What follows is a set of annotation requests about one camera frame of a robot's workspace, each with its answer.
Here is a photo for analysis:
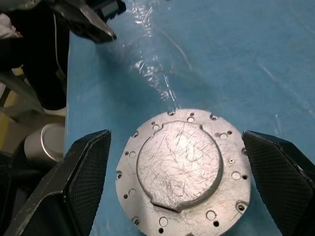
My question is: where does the silver motor cover disc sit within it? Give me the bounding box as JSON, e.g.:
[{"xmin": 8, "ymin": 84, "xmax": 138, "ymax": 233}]
[{"xmin": 115, "ymin": 108, "xmax": 252, "ymax": 236}]

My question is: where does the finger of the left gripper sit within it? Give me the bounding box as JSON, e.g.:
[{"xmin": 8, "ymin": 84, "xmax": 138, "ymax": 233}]
[{"xmin": 51, "ymin": 0, "xmax": 118, "ymax": 44}]

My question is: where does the grey slanted bar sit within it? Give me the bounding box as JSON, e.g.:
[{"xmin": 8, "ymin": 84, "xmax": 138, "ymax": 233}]
[{"xmin": 0, "ymin": 71, "xmax": 46, "ymax": 123}]

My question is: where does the white crumpled cloth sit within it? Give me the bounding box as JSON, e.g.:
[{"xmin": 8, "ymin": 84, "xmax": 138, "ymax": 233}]
[{"xmin": 0, "ymin": 12, "xmax": 18, "ymax": 39}]

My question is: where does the black rounded column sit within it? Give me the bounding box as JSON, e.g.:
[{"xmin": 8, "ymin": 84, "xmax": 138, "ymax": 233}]
[{"xmin": 0, "ymin": 9, "xmax": 71, "ymax": 116}]

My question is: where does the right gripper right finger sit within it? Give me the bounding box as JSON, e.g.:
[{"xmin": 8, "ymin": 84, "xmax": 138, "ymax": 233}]
[{"xmin": 242, "ymin": 130, "xmax": 315, "ymax": 236}]

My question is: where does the grey cylinder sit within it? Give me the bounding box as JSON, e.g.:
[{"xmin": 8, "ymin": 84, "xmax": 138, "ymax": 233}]
[{"xmin": 24, "ymin": 123, "xmax": 66, "ymax": 163}]

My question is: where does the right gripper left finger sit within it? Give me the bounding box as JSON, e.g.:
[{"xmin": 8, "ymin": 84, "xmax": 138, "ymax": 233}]
[{"xmin": 3, "ymin": 129, "xmax": 113, "ymax": 236}]

